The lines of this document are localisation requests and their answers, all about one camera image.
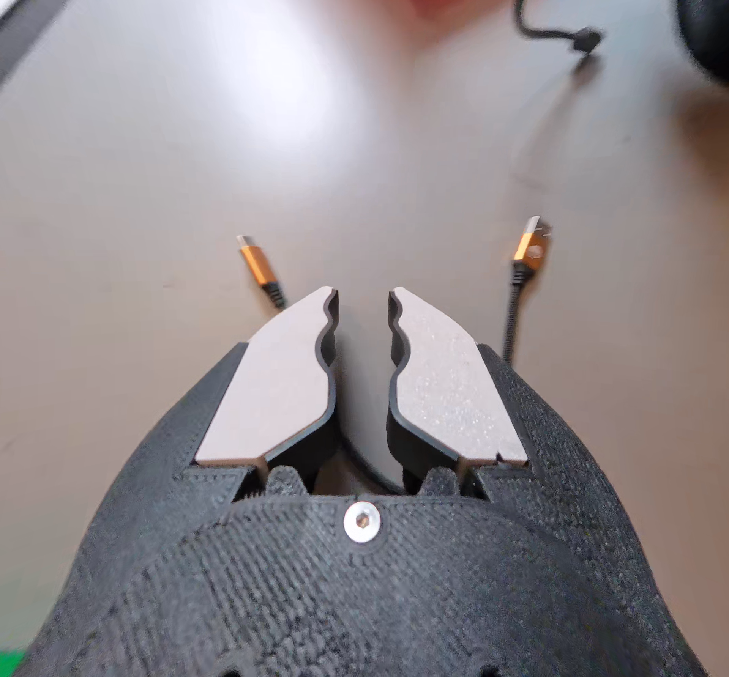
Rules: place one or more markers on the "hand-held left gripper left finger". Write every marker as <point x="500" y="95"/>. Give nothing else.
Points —
<point x="267" y="392"/>

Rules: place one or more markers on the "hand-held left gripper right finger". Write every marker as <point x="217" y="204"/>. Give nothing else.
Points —
<point x="450" y="392"/>

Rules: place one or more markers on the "black textured pad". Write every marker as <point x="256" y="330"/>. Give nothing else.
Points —
<point x="706" y="16"/>

